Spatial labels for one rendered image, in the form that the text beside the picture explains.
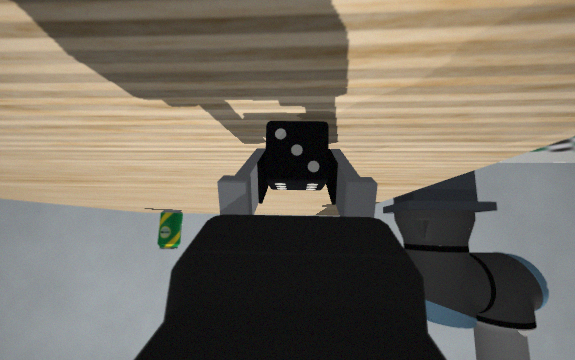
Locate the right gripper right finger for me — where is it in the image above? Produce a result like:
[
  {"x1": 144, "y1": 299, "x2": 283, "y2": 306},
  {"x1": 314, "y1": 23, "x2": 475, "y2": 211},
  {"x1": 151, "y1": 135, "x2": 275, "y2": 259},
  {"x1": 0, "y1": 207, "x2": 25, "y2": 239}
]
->
[{"x1": 326, "y1": 148, "x2": 379, "y2": 218}]

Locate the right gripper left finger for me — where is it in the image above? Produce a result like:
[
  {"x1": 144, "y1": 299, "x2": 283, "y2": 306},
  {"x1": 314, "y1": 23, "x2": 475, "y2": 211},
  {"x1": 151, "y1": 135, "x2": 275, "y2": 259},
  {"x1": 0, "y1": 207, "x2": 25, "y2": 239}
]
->
[{"x1": 216, "y1": 148, "x2": 268, "y2": 217}]

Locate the black die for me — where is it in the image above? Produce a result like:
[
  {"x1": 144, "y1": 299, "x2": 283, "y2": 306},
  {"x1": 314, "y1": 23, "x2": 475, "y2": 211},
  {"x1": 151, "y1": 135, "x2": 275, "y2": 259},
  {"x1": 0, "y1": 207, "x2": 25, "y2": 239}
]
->
[{"x1": 258, "y1": 120, "x2": 338, "y2": 192}]

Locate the green can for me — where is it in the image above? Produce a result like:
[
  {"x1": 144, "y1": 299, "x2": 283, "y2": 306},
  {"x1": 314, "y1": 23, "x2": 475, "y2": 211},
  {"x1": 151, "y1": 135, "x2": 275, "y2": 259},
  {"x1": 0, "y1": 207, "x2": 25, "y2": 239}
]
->
[{"x1": 157, "y1": 210, "x2": 184, "y2": 250}]

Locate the wooden table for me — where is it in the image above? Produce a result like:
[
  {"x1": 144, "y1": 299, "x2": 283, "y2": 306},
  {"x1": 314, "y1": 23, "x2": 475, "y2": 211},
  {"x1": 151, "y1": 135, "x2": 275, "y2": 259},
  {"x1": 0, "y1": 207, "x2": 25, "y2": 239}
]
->
[{"x1": 0, "y1": 0, "x2": 575, "y2": 217}]

